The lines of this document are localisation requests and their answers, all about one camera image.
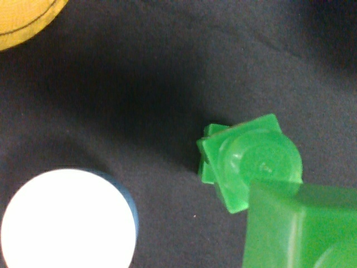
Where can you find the black tablecloth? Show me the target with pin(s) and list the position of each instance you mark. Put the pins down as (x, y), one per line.
(127, 87)

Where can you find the green toy block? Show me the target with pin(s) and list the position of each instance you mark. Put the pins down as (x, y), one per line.
(234, 156)
(300, 225)

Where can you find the green toy block front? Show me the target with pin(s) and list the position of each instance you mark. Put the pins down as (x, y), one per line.
(300, 225)

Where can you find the blue and white teacup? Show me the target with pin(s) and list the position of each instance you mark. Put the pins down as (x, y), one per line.
(70, 218)

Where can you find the yellow smiley plush ball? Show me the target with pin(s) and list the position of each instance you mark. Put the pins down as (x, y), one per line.
(21, 20)

